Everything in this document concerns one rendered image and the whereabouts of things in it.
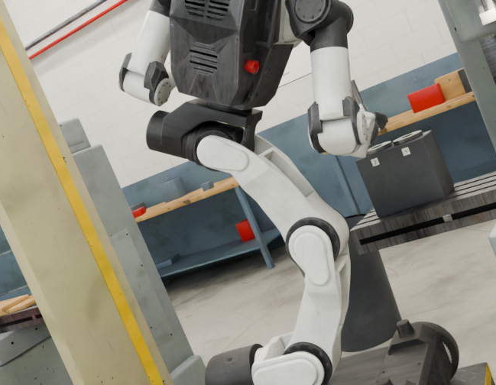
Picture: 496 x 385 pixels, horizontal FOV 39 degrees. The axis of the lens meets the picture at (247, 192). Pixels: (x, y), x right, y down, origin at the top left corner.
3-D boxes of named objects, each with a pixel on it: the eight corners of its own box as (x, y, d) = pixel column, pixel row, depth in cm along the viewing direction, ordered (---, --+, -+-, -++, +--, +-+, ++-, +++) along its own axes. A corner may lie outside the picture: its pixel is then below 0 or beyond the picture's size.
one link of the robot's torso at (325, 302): (275, 393, 192) (282, 224, 179) (295, 360, 210) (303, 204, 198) (331, 405, 187) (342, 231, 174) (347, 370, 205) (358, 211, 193)
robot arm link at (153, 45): (146, 101, 184) (177, 20, 183) (105, 85, 189) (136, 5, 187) (165, 108, 195) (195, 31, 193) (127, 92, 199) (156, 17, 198)
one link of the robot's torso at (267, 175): (312, 285, 182) (183, 161, 186) (328, 263, 198) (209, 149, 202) (351, 246, 176) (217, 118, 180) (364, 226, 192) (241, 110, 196)
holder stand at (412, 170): (445, 197, 205) (420, 133, 203) (377, 218, 216) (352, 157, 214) (455, 186, 215) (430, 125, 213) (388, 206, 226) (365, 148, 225)
